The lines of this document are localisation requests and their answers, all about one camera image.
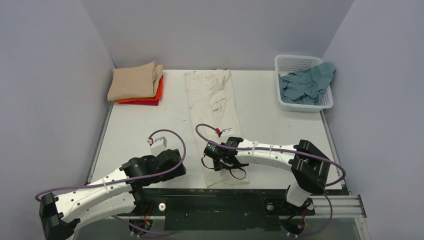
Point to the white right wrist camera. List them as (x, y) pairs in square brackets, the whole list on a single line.
[(224, 132)]

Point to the aluminium right base rail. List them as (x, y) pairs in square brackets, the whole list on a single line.
[(343, 206)]

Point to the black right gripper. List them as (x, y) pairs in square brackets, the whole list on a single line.
[(212, 153)]

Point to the crimson folded t shirt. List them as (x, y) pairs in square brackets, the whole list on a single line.
[(140, 102)]

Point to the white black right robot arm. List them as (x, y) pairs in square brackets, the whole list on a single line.
[(309, 166)]

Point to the white plastic basket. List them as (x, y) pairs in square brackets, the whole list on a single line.
[(286, 63)]

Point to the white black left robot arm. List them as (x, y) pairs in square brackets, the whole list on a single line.
[(120, 192)]

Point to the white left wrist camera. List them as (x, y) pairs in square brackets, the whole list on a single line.
[(157, 146)]

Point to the teal crumpled t shirt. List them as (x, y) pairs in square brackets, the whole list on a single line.
[(306, 86)]

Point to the beige folded t shirt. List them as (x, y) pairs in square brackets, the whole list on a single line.
[(135, 82)]

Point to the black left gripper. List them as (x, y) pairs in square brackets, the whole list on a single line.
[(175, 160)]

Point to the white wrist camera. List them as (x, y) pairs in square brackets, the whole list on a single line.
[(157, 146), (224, 132)]

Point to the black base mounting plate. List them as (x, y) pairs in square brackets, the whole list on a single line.
[(218, 209)]

